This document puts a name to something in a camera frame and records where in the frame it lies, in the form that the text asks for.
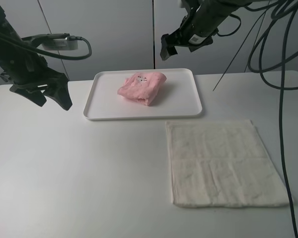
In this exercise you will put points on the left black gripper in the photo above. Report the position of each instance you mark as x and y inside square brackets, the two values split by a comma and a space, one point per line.
[27, 72]

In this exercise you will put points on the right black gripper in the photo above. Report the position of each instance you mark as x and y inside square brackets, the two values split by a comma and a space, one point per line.
[197, 27]

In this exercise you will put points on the pink terry towel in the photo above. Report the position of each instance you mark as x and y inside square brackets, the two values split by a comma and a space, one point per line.
[142, 87]

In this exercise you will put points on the cream white terry towel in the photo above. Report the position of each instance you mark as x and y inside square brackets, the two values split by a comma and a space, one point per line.
[221, 164]

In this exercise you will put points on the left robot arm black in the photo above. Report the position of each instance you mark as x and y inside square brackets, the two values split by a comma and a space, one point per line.
[5, 47]

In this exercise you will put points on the white rectangular plastic tray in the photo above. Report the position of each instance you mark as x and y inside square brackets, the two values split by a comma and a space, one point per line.
[177, 97]

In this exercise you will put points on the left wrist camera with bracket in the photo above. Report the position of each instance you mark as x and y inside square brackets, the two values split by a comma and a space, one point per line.
[53, 42]

